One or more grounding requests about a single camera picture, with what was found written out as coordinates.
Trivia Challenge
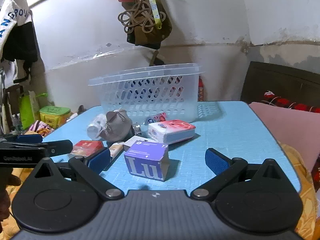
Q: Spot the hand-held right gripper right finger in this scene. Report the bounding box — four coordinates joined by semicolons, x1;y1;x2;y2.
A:
191;148;285;202

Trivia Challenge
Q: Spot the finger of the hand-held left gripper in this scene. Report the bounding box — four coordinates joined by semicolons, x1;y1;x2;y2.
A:
41;139;74;156
0;134;43;144

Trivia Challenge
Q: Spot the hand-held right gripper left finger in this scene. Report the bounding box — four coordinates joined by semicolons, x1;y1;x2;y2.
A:
32;147;125;201

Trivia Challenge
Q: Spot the grey plush doll keychain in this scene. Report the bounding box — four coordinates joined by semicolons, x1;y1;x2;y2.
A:
106;108;133;142

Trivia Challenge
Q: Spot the clear plastic basket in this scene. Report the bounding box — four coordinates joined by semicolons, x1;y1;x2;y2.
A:
88;63;206;123

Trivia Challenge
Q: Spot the person's left hand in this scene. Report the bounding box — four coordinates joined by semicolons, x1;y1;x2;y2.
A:
0;169;22;222

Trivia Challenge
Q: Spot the colourful snack packet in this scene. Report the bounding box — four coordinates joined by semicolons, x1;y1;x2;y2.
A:
28;120;55;137

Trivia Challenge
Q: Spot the small red box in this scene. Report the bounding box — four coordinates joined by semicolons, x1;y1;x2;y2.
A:
71;140;104;158

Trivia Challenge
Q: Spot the white cosmetic tube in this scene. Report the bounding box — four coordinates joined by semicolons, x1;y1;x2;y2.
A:
109;141;126;160

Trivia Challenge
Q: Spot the green shopping bag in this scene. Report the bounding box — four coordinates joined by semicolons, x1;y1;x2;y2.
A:
19;91;48;128

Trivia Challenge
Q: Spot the green lidded yellow box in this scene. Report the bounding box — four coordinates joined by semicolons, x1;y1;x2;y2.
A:
39;106;71;128

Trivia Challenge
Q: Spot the small clear plastic bottle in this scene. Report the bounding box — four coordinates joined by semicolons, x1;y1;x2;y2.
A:
87;113;108;140

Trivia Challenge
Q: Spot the flat white box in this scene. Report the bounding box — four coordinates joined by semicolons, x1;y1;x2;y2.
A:
123;135;159;151

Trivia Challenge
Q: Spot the purple cardboard box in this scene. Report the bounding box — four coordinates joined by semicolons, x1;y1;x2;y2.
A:
124;140;170;182

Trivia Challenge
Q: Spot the pink white tissue pack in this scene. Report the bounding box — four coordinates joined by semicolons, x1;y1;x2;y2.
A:
147;119;196;145

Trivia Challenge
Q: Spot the small red blue tissue packet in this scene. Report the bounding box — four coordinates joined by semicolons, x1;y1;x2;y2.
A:
144;112;168;126

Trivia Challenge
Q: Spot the red bottle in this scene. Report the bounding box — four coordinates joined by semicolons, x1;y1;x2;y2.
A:
198;76;205;102

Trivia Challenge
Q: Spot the pink pillow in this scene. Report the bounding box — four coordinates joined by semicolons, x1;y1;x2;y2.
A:
249;102;320;173

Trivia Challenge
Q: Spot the black red floral cloth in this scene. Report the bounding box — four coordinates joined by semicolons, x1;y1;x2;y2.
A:
261;90;320;113

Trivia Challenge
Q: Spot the orange patterned blanket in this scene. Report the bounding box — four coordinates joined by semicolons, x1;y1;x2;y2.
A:
277;140;320;240

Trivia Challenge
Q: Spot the dark wooden headboard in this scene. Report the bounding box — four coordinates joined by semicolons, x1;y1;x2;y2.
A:
240;61;320;105

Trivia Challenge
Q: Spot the white black jacket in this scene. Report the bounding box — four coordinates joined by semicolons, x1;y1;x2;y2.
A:
0;0;39;83

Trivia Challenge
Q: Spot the brown hanging bag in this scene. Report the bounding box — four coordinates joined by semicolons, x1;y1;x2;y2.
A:
126;4;173;49

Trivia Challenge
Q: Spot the knotted brown cord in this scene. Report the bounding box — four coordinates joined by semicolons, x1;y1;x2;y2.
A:
118;1;167;34

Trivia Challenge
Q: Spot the yellow green lanyard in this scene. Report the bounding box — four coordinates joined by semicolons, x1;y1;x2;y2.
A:
146;0;163;28

